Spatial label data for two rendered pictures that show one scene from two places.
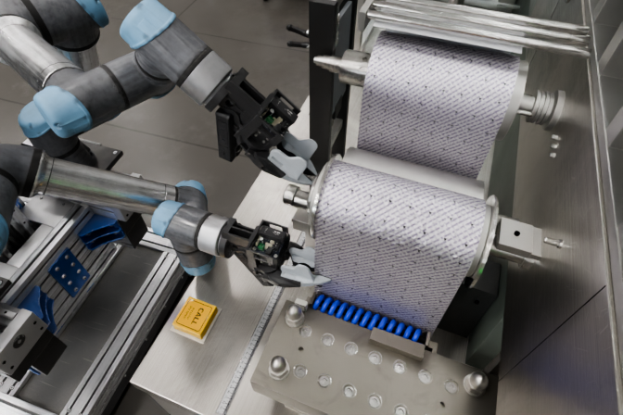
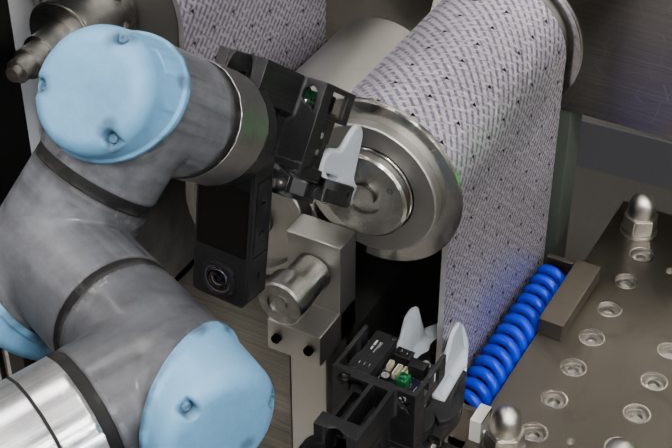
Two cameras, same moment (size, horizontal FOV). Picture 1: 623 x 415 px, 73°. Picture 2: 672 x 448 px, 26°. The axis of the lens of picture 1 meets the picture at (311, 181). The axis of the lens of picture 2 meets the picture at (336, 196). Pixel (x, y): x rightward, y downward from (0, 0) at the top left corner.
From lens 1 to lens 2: 0.95 m
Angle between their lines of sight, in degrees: 58
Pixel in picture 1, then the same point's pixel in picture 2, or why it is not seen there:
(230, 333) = not seen: outside the picture
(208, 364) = not seen: outside the picture
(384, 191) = (440, 60)
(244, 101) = (283, 89)
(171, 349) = not seen: outside the picture
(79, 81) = (162, 307)
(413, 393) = (654, 301)
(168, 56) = (213, 94)
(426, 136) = (266, 22)
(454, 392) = (648, 256)
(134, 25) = (162, 73)
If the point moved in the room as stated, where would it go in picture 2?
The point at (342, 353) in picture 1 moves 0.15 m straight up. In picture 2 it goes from (582, 381) to (601, 247)
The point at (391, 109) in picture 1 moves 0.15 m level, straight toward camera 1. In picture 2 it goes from (221, 17) to (393, 52)
